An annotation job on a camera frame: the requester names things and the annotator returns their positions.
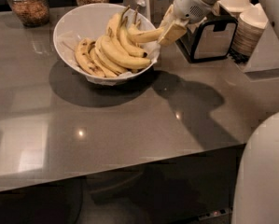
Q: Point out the short middle yellow banana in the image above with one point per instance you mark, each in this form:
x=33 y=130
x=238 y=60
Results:
x=127 y=44

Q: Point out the white paper bowl stack back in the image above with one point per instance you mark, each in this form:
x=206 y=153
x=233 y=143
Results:
x=234 y=7

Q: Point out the floor power strip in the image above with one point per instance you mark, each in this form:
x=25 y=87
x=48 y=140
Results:
x=224 y=212

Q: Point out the lower yellow banana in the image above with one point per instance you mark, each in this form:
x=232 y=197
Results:
x=110 y=68

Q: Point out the spotted left yellow banana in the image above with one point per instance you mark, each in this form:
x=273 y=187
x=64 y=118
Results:
x=83 y=59

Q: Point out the large front yellow banana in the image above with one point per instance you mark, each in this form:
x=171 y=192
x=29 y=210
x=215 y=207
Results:
x=125 y=60

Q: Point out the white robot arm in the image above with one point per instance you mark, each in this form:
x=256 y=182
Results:
x=256 y=198

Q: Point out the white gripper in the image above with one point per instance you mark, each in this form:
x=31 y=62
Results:
x=188 y=4

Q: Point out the glass jar with granola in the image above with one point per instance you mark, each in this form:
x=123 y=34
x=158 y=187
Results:
x=31 y=13

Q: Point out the yellow banana picked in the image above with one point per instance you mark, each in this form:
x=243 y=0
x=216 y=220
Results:
x=139 y=36

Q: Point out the tall back yellow banana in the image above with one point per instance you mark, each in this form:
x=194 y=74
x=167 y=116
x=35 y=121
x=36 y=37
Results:
x=112 y=29

